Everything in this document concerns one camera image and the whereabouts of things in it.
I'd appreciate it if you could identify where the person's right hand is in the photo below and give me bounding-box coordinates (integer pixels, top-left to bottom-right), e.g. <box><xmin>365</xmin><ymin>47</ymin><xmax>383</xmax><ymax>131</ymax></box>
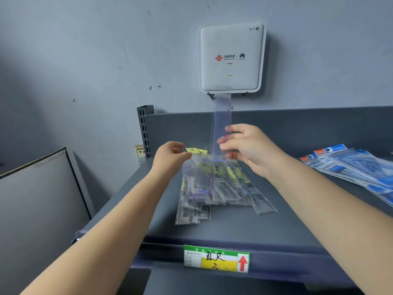
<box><xmin>217</xmin><ymin>123</ymin><xmax>289</xmax><ymax>181</ymax></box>

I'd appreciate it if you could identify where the person's left hand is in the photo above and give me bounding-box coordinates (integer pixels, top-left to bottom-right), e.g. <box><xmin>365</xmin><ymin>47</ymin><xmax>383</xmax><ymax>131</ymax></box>
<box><xmin>150</xmin><ymin>141</ymin><xmax>193</xmax><ymax>182</ymax></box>

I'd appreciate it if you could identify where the pile of clear rulers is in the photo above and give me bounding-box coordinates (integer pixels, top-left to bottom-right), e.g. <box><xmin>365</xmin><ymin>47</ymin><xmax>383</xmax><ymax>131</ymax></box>
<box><xmin>175</xmin><ymin>147</ymin><xmax>279</xmax><ymax>226</ymax></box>

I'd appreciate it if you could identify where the clear straight ruler packet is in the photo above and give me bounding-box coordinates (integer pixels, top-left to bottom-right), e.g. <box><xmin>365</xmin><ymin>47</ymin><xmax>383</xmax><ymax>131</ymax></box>
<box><xmin>212</xmin><ymin>93</ymin><xmax>233</xmax><ymax>161</ymax></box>

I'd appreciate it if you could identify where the pile of blue set-square packets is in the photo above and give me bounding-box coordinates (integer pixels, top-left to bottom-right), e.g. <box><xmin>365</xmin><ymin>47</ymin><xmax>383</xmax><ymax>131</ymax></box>
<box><xmin>299</xmin><ymin>144</ymin><xmax>393</xmax><ymax>208</ymax></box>

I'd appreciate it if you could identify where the person's right forearm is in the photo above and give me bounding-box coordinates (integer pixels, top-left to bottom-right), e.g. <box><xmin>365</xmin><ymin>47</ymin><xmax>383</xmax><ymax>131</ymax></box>
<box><xmin>267</xmin><ymin>156</ymin><xmax>393</xmax><ymax>295</ymax></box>

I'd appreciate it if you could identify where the person's left forearm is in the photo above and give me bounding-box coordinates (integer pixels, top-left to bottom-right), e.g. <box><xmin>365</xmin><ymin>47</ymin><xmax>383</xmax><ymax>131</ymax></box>
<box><xmin>21</xmin><ymin>172</ymin><xmax>172</xmax><ymax>295</ymax></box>

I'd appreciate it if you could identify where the green yellow shelf price label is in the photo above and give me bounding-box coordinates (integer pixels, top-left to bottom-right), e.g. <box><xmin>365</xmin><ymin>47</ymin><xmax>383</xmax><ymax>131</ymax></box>
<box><xmin>183</xmin><ymin>245</ymin><xmax>251</xmax><ymax>273</ymax></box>

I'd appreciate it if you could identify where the grey leaning board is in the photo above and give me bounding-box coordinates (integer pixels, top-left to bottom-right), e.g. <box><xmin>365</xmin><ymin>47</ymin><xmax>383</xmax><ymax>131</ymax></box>
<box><xmin>0</xmin><ymin>147</ymin><xmax>93</xmax><ymax>295</ymax></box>

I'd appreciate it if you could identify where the grey slotted shelf post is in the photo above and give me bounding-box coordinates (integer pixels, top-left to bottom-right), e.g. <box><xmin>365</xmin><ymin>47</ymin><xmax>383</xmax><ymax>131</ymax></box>
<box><xmin>137</xmin><ymin>104</ymin><xmax>155</xmax><ymax>159</ymax></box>

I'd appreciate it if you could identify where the white wall router box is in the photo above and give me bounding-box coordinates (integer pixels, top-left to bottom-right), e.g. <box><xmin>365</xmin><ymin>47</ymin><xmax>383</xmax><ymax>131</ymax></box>
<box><xmin>198</xmin><ymin>22</ymin><xmax>267</xmax><ymax>94</ymax></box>

